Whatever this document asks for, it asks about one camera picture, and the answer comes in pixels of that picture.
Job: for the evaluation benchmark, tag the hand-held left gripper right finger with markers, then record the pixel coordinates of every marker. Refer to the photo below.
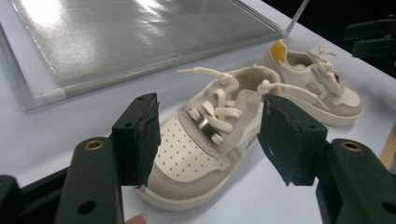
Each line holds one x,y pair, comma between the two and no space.
348,180

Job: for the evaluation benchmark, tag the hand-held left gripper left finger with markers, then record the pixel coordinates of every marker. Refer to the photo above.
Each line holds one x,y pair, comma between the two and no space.
93,180

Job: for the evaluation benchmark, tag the white grey child sneaker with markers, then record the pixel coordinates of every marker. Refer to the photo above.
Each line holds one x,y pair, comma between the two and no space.
186,155
348,99

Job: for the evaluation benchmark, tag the white frame grey shoe rack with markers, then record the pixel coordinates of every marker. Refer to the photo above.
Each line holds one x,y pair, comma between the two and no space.
140,43

